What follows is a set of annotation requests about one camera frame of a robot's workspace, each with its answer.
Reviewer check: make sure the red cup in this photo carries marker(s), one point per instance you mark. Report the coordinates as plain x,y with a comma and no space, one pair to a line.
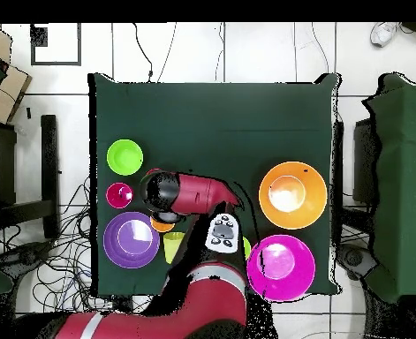
153,171

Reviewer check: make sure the orange cup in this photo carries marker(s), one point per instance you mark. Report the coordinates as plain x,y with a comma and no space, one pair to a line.
160,227

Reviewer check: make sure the yellow cup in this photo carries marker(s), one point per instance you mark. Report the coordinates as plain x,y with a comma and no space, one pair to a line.
170,245

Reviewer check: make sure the purple bowl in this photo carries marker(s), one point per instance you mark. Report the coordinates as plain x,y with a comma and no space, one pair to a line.
115,243

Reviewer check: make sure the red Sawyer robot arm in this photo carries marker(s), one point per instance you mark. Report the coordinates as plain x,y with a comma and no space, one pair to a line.
197,192

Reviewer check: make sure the dark green tablecloth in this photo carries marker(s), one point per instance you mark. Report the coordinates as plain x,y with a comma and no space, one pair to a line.
211,123

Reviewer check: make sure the lime green cup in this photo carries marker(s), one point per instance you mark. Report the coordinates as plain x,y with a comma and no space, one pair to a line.
247,247

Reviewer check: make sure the small green bowl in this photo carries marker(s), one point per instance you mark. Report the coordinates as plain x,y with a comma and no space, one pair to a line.
125,157

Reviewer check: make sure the magenta cup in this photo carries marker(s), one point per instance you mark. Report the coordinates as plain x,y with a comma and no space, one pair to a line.
115,197

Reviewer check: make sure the large orange bowl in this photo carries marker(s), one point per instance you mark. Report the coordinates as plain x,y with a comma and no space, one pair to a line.
313,208

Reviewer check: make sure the large pink bowl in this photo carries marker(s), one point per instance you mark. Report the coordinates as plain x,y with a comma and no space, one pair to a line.
299,275

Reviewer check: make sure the black power adapter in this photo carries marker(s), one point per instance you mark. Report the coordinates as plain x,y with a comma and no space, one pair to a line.
122,303

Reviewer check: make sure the black box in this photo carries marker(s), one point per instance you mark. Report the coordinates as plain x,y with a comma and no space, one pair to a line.
363,159

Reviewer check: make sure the white shoe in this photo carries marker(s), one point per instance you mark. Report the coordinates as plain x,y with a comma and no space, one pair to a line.
382,33

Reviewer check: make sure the black chair frame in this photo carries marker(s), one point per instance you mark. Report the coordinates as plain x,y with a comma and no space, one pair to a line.
49,159

